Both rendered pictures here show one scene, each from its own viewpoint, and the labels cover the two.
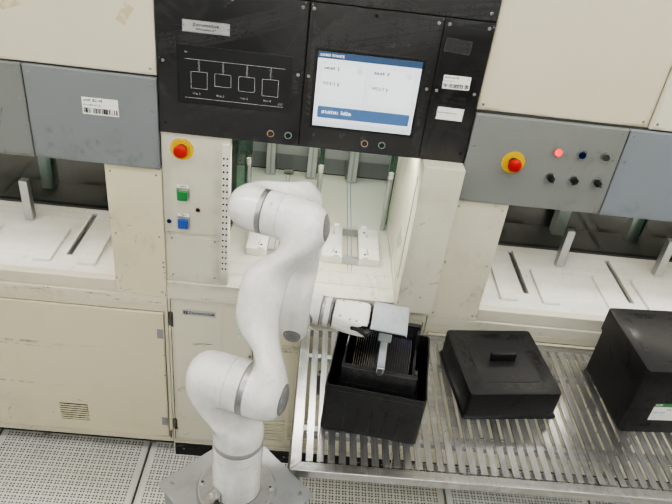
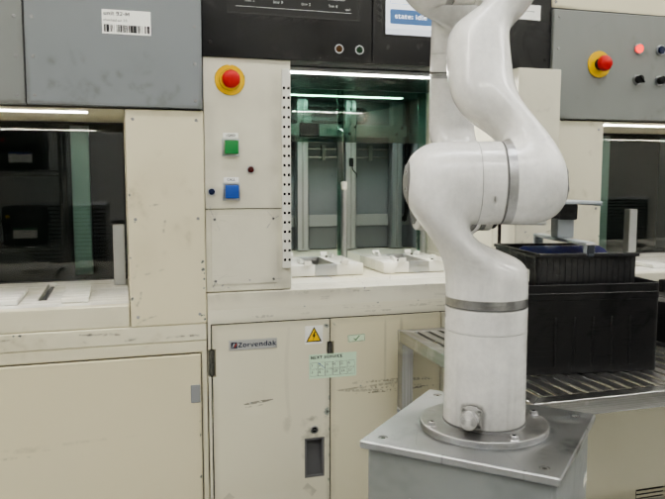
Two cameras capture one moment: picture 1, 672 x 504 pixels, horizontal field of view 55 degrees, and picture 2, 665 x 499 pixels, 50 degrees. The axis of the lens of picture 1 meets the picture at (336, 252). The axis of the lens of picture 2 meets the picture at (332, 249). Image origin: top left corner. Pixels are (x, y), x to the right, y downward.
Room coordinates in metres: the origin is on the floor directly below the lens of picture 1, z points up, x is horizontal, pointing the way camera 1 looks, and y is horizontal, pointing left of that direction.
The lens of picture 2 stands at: (0.07, 0.63, 1.13)
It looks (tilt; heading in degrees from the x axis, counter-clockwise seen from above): 6 degrees down; 347
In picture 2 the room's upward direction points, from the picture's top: straight up
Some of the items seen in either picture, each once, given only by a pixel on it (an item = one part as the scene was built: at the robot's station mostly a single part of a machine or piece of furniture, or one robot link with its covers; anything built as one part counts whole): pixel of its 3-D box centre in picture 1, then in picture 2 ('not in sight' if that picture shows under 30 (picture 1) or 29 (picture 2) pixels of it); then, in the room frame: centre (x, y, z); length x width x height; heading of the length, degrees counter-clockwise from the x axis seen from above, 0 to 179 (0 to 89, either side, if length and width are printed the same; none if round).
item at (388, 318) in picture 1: (380, 360); (560, 276); (1.38, -0.16, 0.93); 0.24 x 0.20 x 0.32; 175
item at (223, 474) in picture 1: (237, 464); (484, 365); (1.03, 0.17, 0.85); 0.19 x 0.19 x 0.18
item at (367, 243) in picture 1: (350, 244); (405, 259); (2.03, -0.05, 0.89); 0.22 x 0.21 x 0.04; 3
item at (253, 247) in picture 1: (277, 237); (316, 263); (2.01, 0.22, 0.89); 0.22 x 0.21 x 0.04; 3
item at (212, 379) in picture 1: (226, 400); (465, 224); (1.03, 0.20, 1.07); 0.19 x 0.12 x 0.24; 76
